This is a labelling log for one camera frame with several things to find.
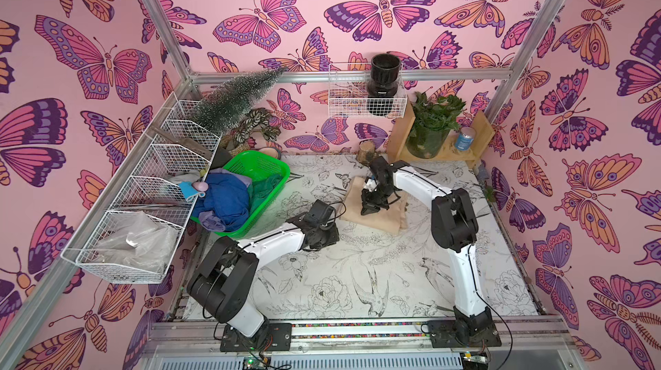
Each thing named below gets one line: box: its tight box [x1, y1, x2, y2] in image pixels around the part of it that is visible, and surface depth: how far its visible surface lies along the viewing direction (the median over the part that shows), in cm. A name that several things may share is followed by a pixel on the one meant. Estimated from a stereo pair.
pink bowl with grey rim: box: [258, 147, 282, 160], surface depth 123 cm
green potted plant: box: [406, 91, 467, 160], surface depth 104 cm
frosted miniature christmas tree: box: [191, 67, 288, 134], surface depth 76 cm
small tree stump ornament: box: [357, 139, 378, 167], surface depth 118 cm
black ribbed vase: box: [366, 53, 402, 117], surface depth 83 cm
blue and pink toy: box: [178, 180, 210, 203], surface depth 69 cm
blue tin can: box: [454, 126, 476, 152], surface depth 112 cm
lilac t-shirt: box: [198, 167, 253, 233], surface depth 88 cm
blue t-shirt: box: [191, 172, 250, 231], surface depth 93 cm
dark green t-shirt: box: [247, 173, 284, 216], surface depth 101 cm
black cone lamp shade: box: [210, 148, 233, 170], surface depth 108 cm
